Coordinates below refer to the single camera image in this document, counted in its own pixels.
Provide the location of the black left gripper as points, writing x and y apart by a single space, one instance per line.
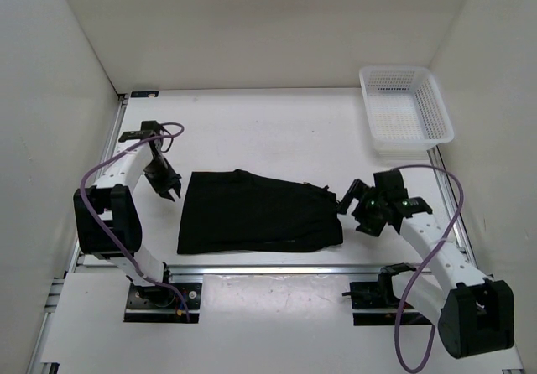
171 181

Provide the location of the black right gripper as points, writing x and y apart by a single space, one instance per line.
361 191

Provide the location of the black shorts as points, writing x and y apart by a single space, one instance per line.
238 211

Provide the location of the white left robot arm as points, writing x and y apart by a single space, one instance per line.
107 222

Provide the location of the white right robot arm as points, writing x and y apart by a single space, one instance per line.
472 313

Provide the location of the white perforated plastic basket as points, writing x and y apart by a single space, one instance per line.
405 109

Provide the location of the small black corner label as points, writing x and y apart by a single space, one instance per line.
144 94

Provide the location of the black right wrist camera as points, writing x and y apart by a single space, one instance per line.
390 185

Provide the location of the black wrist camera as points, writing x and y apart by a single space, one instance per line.
390 185
151 128

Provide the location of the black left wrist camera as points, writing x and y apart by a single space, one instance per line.
151 128

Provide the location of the aluminium table edge rail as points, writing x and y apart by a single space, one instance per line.
348 269

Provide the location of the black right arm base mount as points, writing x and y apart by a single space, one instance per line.
373 302

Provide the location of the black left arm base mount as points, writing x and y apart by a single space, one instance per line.
157 305

